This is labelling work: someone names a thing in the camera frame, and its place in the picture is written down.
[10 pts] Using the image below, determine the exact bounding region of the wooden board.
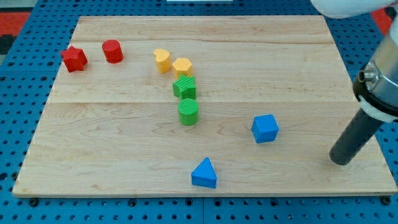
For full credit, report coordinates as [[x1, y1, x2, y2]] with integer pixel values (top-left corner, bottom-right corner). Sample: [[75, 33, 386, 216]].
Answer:
[[12, 16, 397, 198]]

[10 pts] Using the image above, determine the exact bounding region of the red star block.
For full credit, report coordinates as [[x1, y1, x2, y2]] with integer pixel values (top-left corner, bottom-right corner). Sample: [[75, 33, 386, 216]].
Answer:
[[60, 45, 88, 73]]

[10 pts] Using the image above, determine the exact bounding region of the yellow hexagon block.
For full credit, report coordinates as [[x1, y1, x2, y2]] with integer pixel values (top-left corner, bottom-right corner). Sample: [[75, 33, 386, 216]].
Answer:
[[172, 58, 193, 80]]

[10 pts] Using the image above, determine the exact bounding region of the green star block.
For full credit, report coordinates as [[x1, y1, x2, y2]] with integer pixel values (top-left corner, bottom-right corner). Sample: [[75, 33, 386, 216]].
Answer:
[[173, 75, 196, 100]]

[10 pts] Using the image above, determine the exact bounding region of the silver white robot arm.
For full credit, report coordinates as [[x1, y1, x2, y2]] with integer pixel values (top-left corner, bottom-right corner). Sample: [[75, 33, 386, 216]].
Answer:
[[311, 0, 397, 123]]

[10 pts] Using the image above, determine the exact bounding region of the blue cube block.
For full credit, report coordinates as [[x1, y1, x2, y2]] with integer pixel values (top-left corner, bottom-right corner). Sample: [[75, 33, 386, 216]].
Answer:
[[251, 114, 279, 144]]

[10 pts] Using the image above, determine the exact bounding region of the green cylinder block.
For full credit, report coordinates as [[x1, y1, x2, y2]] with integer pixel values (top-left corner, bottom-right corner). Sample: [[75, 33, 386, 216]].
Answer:
[[178, 98, 199, 126]]

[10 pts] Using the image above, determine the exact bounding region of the red cylinder block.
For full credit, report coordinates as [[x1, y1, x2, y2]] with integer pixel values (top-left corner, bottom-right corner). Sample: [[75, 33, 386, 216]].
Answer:
[[102, 39, 124, 63]]

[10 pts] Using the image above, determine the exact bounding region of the blue triangle block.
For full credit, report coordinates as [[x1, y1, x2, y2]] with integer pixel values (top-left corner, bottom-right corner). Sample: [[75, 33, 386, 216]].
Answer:
[[191, 157, 217, 189]]

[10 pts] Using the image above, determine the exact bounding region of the yellow heart block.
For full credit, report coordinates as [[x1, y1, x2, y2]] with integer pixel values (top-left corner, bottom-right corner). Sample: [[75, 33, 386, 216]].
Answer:
[[154, 49, 171, 74]]

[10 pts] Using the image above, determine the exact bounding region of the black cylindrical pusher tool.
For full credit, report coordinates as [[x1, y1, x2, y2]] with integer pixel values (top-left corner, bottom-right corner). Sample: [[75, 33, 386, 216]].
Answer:
[[329, 109, 384, 166]]

